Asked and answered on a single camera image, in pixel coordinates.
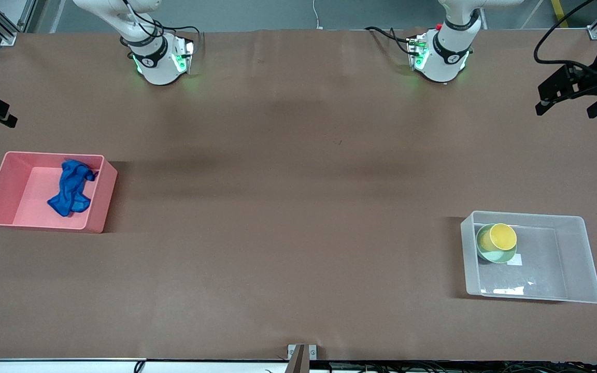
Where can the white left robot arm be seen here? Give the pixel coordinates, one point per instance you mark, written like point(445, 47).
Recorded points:
point(446, 46)

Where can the grey metal table bracket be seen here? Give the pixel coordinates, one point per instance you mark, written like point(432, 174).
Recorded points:
point(302, 357)

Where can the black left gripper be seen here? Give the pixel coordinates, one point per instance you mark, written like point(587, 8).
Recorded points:
point(592, 82)

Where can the white square sticker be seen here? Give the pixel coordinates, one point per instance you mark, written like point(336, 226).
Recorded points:
point(514, 260)

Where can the clear plastic storage box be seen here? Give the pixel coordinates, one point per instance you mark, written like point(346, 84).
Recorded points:
point(531, 259)

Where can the pink plastic bin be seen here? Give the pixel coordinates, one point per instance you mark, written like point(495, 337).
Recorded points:
point(44, 191)

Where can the blue glove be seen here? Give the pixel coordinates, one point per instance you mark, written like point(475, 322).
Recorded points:
point(70, 189)

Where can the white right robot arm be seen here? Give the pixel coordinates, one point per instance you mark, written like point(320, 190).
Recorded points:
point(148, 46)

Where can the yellow cup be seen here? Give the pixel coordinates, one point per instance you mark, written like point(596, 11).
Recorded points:
point(503, 236)

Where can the mint green bowl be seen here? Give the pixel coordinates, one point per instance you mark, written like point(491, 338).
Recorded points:
point(493, 253)

